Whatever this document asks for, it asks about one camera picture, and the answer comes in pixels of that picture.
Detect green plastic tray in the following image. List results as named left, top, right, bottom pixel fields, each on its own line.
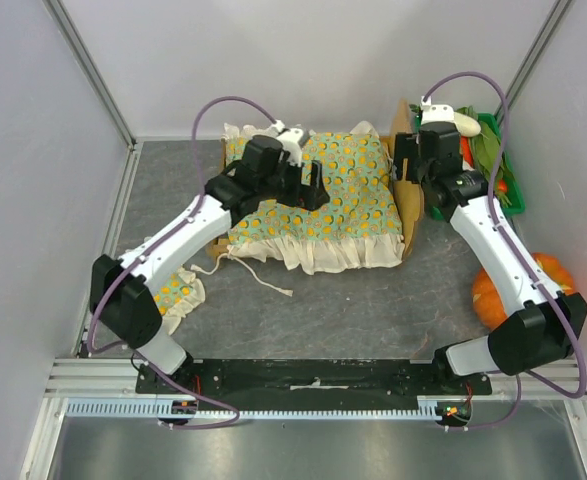
left=425, top=112, right=528, bottom=221

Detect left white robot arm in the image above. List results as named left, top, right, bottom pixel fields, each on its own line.
left=90, top=128, right=329, bottom=393

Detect white cushion tie cord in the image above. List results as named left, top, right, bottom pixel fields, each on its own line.
left=192, top=252, right=294, bottom=297

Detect green toy spinach leaves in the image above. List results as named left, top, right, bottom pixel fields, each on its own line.
left=456, top=106, right=514, bottom=184

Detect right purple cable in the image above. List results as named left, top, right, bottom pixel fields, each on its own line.
left=420, top=72, right=587, bottom=432

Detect large lemon print cushion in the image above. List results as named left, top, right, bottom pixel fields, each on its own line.
left=222, top=119, right=407, bottom=276

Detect wooden pet bed frame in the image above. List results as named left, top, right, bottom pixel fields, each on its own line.
left=205, top=98, right=427, bottom=264

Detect orange toy pumpkin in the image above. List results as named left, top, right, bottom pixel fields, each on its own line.
left=471, top=252, right=575, bottom=331

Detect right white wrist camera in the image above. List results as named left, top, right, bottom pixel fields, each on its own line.
left=420, top=96, right=455, bottom=127

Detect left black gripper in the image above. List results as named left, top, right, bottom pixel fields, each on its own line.
left=259, top=155, right=330, bottom=212

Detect white toy radish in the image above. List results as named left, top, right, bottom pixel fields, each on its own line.
left=454, top=112, right=481, bottom=138

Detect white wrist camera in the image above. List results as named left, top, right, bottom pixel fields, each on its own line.
left=420, top=96, right=455, bottom=127
left=270, top=120, right=311, bottom=167

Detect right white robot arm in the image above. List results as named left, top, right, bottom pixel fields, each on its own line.
left=394, top=122, right=587, bottom=394

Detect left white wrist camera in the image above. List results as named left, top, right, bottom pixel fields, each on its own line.
left=270, top=120, right=311, bottom=167

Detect small lemon print pillow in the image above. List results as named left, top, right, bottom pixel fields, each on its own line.
left=153, top=267, right=206, bottom=335

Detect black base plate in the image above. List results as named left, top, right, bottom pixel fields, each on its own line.
left=135, top=357, right=492, bottom=406

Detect grey slotted cable duct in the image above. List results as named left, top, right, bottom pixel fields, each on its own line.
left=66, top=398, right=442, bottom=421

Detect orange toy carrot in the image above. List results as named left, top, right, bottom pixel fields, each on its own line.
left=460, top=136, right=474, bottom=169

